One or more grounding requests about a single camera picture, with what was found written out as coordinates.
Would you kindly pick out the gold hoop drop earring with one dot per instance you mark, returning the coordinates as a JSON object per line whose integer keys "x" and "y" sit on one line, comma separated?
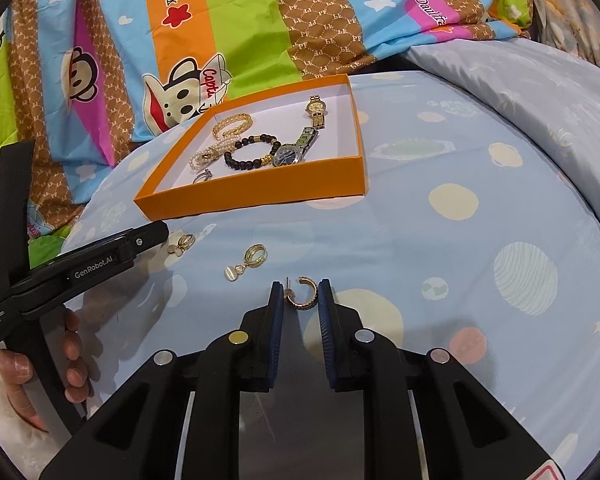
{"x": 230, "y": 273}

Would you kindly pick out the person's left hand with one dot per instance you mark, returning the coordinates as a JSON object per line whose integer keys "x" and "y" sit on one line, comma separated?
{"x": 15, "y": 370}

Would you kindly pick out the white cloth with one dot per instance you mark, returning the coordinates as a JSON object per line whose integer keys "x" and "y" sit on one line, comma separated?
{"x": 15, "y": 435}

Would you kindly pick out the small gold drop earring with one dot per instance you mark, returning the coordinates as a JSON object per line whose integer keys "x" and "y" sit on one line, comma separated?
{"x": 186, "y": 240}

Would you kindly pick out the grey floral cloth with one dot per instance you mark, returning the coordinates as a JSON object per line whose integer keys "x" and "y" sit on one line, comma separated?
{"x": 570, "y": 20}

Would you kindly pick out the orange cardboard box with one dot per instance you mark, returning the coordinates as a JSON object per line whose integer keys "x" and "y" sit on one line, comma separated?
{"x": 260, "y": 195}

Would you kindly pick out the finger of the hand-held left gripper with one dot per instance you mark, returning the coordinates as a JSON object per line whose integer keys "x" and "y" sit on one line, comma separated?
{"x": 147, "y": 240}
{"x": 12, "y": 200}

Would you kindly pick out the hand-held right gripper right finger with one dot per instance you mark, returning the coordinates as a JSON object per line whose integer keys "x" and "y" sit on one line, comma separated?
{"x": 326, "y": 330}

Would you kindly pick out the gold wrist watch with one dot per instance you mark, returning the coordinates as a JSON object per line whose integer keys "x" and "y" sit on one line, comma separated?
{"x": 316, "y": 107}

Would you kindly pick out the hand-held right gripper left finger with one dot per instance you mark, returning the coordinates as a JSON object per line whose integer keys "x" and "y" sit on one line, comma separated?
{"x": 275, "y": 330}

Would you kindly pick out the silver wrist watch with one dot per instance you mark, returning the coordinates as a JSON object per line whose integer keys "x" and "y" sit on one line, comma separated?
{"x": 287, "y": 154}

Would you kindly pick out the plain light blue quilt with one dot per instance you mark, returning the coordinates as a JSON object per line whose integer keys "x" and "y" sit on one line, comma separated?
{"x": 530, "y": 100}

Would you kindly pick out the striped cartoon monkey blanket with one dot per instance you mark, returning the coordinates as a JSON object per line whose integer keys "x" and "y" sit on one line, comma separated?
{"x": 260, "y": 20}

